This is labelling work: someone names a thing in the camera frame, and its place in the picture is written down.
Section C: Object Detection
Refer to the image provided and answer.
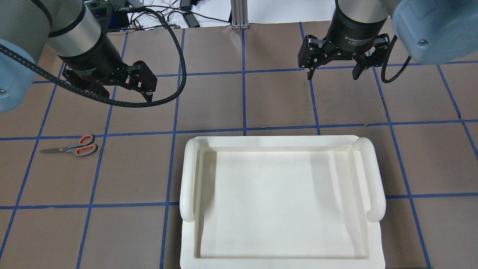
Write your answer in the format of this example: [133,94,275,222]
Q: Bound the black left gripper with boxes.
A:
[60,44,157,102]

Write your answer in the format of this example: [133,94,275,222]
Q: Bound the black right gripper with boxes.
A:
[298,6,391,81]

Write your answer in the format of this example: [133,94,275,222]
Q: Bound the grey orange handled scissors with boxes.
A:
[40,134,98,157]

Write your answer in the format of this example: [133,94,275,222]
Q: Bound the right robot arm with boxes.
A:
[298,0,478,83]

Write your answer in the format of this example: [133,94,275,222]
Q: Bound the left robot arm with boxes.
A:
[0,0,157,112]

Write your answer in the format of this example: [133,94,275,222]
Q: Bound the white drawer tray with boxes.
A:
[179,135,386,269]

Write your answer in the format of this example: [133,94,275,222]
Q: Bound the dark electronics box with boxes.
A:
[83,0,130,33]

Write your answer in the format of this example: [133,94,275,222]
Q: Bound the black power adapter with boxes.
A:
[182,11,201,28]

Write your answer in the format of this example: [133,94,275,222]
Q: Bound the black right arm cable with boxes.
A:
[381,34,412,84]

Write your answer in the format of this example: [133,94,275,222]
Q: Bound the black braided left cable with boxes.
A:
[0,7,187,108]

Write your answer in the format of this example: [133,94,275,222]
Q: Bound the black background cables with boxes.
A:
[123,4,232,30]

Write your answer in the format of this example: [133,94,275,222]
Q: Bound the aluminium frame post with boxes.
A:
[230,0,250,30]

